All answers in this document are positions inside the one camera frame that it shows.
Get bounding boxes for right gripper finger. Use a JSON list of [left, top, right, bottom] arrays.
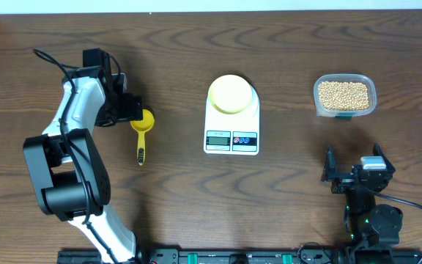
[[373, 143, 394, 169], [323, 146, 336, 180]]

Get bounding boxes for yellow plastic measuring scoop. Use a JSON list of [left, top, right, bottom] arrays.
[[130, 109, 155, 166]]

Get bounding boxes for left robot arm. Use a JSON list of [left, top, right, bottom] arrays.
[[23, 48, 150, 263]]

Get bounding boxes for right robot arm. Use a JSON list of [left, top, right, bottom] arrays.
[[322, 144, 403, 249]]

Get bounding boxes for pale yellow upturned bowl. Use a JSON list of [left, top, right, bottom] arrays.
[[208, 75, 252, 114]]

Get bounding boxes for white digital kitchen scale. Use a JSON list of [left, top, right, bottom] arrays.
[[203, 86, 260, 155]]

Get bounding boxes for clear plastic container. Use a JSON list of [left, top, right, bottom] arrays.
[[314, 73, 377, 120]]

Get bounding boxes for soybeans in container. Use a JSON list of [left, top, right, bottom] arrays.
[[318, 81, 369, 111]]

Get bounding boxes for left black cable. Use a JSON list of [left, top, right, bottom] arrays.
[[32, 48, 120, 264]]

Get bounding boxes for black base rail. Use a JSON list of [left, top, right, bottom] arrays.
[[56, 248, 422, 264]]

